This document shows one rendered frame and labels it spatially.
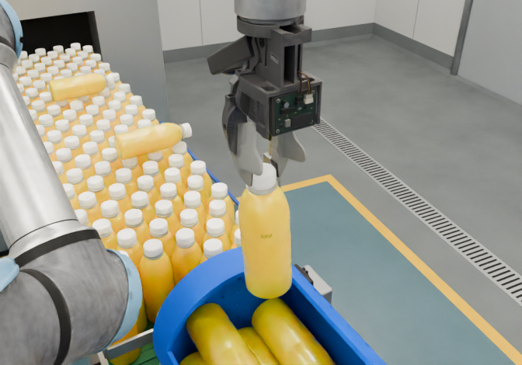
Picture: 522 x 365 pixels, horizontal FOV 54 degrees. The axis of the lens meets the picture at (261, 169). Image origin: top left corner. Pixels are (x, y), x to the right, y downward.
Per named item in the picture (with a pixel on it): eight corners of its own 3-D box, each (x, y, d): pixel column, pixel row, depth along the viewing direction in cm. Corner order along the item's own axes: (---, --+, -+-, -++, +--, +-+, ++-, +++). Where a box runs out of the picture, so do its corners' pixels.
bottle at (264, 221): (244, 268, 79) (233, 168, 69) (289, 264, 80) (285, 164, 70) (246, 303, 74) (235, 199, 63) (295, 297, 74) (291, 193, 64)
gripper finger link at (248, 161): (247, 207, 60) (257, 135, 56) (224, 183, 64) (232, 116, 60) (269, 203, 61) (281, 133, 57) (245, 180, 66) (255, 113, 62)
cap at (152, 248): (166, 251, 107) (165, 245, 106) (151, 260, 105) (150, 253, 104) (155, 242, 109) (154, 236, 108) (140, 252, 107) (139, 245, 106)
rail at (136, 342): (109, 360, 100) (107, 350, 98) (109, 357, 100) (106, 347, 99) (282, 286, 117) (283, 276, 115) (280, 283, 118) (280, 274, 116)
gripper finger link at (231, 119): (224, 156, 60) (232, 85, 56) (218, 150, 61) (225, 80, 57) (258, 151, 63) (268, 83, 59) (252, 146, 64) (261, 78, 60)
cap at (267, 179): (245, 175, 68) (245, 164, 67) (275, 172, 68) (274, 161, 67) (247, 192, 65) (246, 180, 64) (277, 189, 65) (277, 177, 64)
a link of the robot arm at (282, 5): (220, -30, 52) (286, -37, 56) (221, 15, 55) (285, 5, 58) (256, -16, 47) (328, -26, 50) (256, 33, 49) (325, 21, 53)
